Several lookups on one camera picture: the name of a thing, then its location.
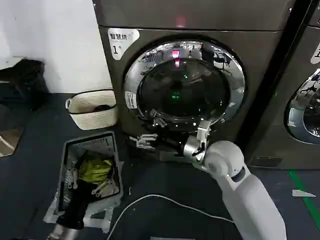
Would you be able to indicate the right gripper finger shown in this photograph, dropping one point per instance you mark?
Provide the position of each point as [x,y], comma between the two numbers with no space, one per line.
[148,137]
[146,145]

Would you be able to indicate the round glass dryer door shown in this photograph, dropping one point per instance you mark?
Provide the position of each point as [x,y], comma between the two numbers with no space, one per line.
[185,92]

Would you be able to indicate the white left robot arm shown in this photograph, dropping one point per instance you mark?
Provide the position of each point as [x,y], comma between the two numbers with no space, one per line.
[65,233]

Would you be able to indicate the yellow-green garment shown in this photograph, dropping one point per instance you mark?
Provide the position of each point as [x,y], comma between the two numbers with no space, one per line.
[95,170]

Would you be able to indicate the brown cardboard piece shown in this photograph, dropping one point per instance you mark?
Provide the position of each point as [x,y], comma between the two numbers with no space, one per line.
[8,141]

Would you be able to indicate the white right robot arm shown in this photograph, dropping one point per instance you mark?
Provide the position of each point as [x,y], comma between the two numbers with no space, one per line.
[240,187]

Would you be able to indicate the grey dryer with chrome door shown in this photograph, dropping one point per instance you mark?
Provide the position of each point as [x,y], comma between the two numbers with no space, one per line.
[300,75]

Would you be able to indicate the white woven laundry basket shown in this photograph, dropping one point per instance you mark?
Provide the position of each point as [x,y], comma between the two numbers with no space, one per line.
[92,117]

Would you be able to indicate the green floor tape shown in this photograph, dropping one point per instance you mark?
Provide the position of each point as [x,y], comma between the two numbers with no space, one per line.
[303,195]

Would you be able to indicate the white paper scrap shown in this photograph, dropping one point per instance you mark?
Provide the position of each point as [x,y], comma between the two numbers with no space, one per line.
[302,193]

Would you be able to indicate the grey plastic laundry crate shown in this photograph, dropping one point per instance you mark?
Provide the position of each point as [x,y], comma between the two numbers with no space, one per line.
[72,147]

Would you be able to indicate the black bag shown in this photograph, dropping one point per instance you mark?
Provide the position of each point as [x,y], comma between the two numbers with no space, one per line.
[22,82]

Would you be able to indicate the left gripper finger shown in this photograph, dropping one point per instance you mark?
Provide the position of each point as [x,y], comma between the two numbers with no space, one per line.
[71,178]
[105,188]

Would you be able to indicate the dark cloth in white basket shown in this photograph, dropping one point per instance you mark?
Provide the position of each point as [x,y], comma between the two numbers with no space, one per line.
[103,107]

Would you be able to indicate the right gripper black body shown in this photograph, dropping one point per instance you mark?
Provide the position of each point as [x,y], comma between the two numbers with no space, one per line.
[171,144]

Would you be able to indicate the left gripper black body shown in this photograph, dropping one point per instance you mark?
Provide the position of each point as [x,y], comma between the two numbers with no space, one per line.
[73,210]

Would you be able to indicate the grey dryer with numeral sticker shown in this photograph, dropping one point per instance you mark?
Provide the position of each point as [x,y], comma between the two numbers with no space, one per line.
[257,82]

